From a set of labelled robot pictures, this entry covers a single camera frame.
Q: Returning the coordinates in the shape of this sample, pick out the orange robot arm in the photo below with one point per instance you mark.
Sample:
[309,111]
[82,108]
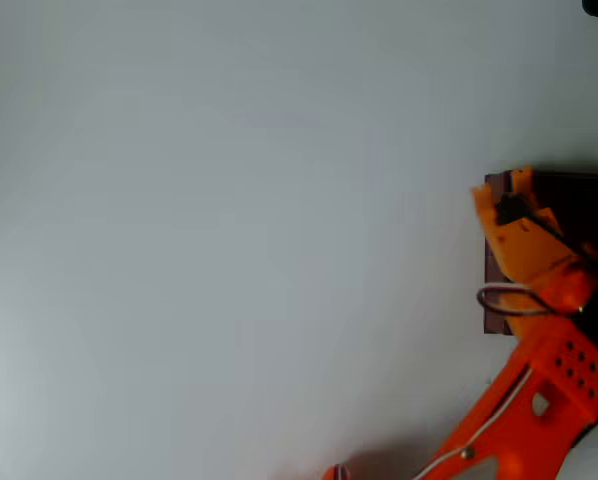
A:
[529,250]

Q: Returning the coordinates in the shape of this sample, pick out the dark brown box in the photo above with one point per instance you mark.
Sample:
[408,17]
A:
[571,200]

